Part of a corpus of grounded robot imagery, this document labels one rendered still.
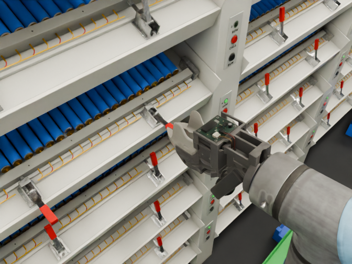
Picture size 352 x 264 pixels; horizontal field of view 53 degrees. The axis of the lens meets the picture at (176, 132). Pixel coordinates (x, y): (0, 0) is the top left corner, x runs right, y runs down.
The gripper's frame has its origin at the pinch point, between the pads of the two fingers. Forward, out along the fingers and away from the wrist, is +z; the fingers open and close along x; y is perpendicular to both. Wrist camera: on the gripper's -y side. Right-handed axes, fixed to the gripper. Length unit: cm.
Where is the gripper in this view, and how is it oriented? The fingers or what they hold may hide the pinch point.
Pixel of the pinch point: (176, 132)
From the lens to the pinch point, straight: 67.9
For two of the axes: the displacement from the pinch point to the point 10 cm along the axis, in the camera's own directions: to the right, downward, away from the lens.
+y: -1.0, -7.6, -6.4
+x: -7.2, 5.0, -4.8
